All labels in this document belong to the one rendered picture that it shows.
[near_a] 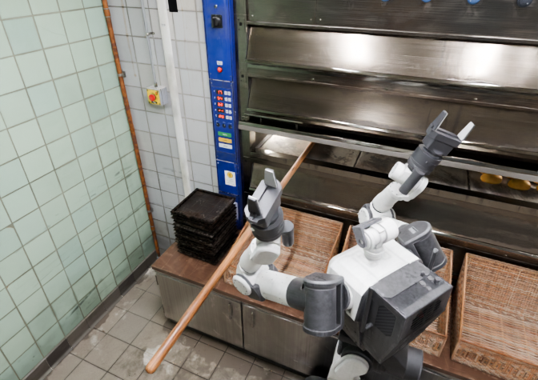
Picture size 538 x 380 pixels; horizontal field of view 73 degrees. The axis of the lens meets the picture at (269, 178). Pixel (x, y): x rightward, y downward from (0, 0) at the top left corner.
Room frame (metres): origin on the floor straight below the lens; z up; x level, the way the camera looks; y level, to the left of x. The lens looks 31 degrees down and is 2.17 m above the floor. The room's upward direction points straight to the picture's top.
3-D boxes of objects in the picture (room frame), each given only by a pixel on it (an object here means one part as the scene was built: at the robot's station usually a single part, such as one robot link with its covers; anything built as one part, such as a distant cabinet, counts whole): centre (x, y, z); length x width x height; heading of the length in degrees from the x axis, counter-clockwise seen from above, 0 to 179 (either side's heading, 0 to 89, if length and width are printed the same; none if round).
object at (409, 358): (0.78, -0.39, 1.00); 0.28 x 0.13 x 0.18; 67
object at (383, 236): (0.83, -0.32, 1.46); 0.10 x 0.07 x 0.09; 122
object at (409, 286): (0.78, -0.35, 1.26); 0.34 x 0.30 x 0.36; 122
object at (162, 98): (2.14, 0.68, 1.46); 0.10 x 0.07 x 0.10; 67
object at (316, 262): (1.57, -0.09, 0.72); 0.56 x 0.49 x 0.28; 66
